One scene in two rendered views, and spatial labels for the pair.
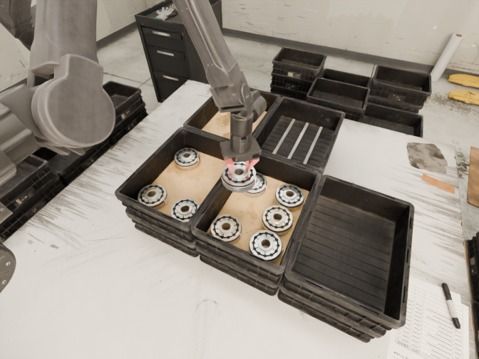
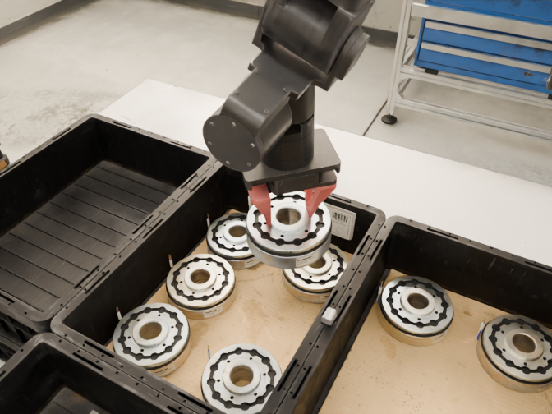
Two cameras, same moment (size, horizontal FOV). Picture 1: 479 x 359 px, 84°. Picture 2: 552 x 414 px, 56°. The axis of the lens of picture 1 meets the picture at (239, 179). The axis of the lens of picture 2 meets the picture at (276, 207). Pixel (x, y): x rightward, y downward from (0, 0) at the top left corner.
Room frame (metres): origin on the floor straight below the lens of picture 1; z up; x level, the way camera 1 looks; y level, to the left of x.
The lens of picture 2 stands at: (0.99, 0.00, 1.46)
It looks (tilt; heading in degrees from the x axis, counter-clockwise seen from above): 42 degrees down; 182
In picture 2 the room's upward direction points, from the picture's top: straight up
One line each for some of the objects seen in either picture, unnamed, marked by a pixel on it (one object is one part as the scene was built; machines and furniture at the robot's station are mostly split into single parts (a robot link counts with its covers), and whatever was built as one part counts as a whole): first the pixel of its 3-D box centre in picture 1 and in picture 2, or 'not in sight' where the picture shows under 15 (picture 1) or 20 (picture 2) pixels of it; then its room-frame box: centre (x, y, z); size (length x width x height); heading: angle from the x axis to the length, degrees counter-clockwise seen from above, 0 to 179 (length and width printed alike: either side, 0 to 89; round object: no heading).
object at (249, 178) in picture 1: (239, 173); (288, 220); (0.53, 0.00, 1.03); 0.10 x 0.10 x 0.01
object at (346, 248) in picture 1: (348, 245); (82, 223); (0.38, -0.34, 0.87); 0.40 x 0.30 x 0.11; 154
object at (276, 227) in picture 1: (277, 218); (200, 279); (0.48, -0.13, 0.86); 0.10 x 0.10 x 0.01
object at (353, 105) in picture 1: (330, 117); not in sight; (1.70, -0.71, 0.37); 0.40 x 0.30 x 0.45; 65
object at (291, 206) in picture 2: (239, 172); (288, 217); (0.53, 0.00, 1.04); 0.05 x 0.05 x 0.01
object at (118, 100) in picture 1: (117, 124); not in sight; (1.62, 0.92, 0.37); 0.40 x 0.30 x 0.45; 155
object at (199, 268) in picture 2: (277, 216); (200, 277); (0.48, -0.13, 0.86); 0.05 x 0.05 x 0.01
